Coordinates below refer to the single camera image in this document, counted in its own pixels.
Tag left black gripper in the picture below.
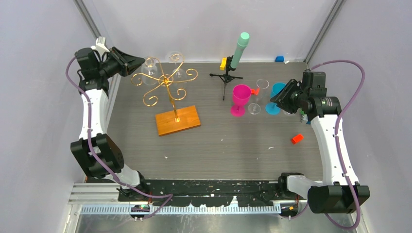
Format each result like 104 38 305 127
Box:
98 48 146 79

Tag blue plastic wine glass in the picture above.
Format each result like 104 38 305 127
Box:
265 83 286 115

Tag pink plastic wine glass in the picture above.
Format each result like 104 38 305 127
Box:
231 84 251 117

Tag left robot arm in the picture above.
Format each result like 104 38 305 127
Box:
69 47 149 201

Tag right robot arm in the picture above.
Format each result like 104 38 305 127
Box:
108 61 370 214

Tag orange wooden rack base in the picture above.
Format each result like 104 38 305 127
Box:
155 105 201 136

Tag stacked lego brick block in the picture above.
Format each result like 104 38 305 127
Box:
300 110 310 125

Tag orange flat block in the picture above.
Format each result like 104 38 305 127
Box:
251 88 260 96

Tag blue small block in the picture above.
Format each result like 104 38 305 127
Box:
275 56 285 63

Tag red small block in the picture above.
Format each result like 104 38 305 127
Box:
291 134 304 145

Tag yellow small block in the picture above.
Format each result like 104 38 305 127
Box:
219 57 227 70

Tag mint green microphone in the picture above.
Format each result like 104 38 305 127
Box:
230 32 250 70

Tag gold wire glass rack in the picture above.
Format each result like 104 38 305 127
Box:
131 57 198 111

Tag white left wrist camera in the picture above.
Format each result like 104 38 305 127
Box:
90 36 109 56

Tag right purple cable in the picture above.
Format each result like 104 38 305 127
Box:
306 60 367 230

